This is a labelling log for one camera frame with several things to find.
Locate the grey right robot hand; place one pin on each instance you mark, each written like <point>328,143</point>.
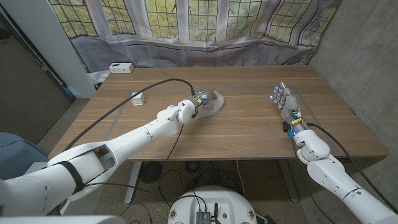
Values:
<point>291,104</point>

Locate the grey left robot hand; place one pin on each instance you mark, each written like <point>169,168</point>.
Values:
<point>205,96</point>

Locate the clear bubble wrap sheet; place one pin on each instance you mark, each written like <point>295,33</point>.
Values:
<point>216,107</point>

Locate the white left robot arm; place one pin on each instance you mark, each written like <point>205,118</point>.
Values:
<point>130,140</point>

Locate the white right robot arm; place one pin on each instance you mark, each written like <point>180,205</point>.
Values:
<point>329,174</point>

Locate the small white cube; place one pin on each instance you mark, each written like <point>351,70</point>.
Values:
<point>137,99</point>

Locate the printed window backdrop cloth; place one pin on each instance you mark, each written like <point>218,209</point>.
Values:
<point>202,53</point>

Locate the grey table leg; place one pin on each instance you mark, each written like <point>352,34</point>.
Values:
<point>289,183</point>

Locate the white power socket box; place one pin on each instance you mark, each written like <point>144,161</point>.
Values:
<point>121,67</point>

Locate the round black floor fan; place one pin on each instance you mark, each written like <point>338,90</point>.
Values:
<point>150,172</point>

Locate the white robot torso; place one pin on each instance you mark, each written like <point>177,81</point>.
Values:
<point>217,199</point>

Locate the white table leg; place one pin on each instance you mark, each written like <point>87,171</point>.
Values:
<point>133,183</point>

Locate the black antenna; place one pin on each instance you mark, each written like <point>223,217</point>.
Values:
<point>215,211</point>

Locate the grey electronics box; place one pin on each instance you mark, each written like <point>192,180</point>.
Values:
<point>202,217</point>

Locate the white partition panel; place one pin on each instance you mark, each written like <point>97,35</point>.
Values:
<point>46,37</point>

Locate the blue fabric seat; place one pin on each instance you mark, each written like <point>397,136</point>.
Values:
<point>18,152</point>

